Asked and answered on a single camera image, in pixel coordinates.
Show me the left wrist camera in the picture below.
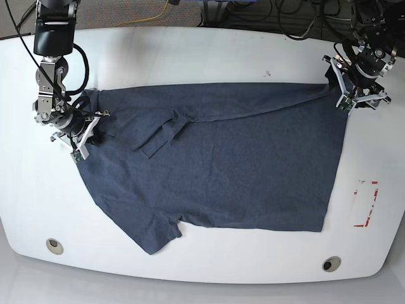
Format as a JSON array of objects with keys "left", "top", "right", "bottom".
[{"left": 336, "top": 95, "right": 356, "bottom": 115}]

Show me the table cable grommet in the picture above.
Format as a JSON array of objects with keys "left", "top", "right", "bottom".
[
  {"left": 46, "top": 239, "right": 64, "bottom": 255},
  {"left": 322, "top": 256, "right": 342, "bottom": 272}
]

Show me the right table cable grommet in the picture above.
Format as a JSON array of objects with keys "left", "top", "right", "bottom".
[{"left": 322, "top": 256, "right": 342, "bottom": 272}]

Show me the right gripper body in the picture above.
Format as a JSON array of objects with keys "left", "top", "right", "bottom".
[{"left": 49, "top": 110, "right": 109, "bottom": 152}]

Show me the yellow cable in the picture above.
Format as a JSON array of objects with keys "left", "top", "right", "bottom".
[{"left": 118, "top": 0, "right": 168, "bottom": 28}]

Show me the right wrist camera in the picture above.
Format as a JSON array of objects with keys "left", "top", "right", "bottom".
[{"left": 70, "top": 147, "right": 89, "bottom": 163}]

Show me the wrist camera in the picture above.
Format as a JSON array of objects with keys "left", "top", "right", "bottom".
[
  {"left": 70, "top": 147, "right": 89, "bottom": 163},
  {"left": 336, "top": 95, "right": 356, "bottom": 115}
]

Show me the left table cable grommet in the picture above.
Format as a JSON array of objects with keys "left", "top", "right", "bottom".
[{"left": 46, "top": 239, "right": 64, "bottom": 255}]

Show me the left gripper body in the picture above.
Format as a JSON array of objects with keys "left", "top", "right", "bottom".
[{"left": 323, "top": 55, "right": 392, "bottom": 110}]

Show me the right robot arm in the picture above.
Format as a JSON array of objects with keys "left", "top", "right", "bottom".
[{"left": 33, "top": 1, "right": 108, "bottom": 155}]

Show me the red tape rectangle marking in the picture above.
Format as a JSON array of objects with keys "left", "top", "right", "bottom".
[{"left": 350, "top": 180, "right": 379, "bottom": 228}]

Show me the dark blue t-shirt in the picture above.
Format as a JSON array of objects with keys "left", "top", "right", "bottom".
[{"left": 78, "top": 83, "right": 347, "bottom": 255}]

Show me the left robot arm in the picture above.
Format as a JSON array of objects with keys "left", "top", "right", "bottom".
[{"left": 87, "top": 3, "right": 399, "bottom": 156}]

